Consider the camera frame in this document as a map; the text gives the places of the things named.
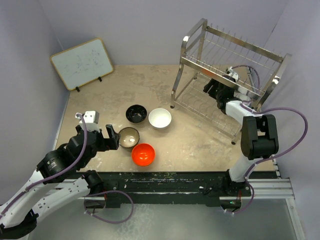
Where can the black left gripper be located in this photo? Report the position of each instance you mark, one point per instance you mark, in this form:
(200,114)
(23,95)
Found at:
(111,142)

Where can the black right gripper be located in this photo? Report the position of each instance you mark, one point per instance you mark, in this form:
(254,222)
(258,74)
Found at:
(213,82)

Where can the blue floral white bowl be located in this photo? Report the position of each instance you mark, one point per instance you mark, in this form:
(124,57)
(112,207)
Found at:
(241,94)

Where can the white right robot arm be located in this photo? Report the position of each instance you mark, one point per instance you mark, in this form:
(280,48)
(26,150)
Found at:
(259,135)

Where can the stainless steel dish rack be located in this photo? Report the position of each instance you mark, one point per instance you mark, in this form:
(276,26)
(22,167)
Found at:
(206,52)

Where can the beige bowl with dark rim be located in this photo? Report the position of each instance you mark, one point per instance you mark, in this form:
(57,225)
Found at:
(129,137)

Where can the black glossy bowl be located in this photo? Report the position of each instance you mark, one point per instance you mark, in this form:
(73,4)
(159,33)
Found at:
(136,114)

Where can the orange bowl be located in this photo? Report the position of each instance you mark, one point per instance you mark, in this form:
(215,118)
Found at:
(143,154)

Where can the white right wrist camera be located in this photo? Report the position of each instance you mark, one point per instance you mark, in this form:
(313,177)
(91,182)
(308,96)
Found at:
(232,74)

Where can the black table edge rail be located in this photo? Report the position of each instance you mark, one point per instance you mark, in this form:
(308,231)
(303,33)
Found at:
(207,188)

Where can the small whiteboard with wooden frame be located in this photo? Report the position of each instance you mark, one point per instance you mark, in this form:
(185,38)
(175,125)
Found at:
(82,64)

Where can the aluminium frame rail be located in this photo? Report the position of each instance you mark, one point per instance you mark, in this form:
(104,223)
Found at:
(269,189)

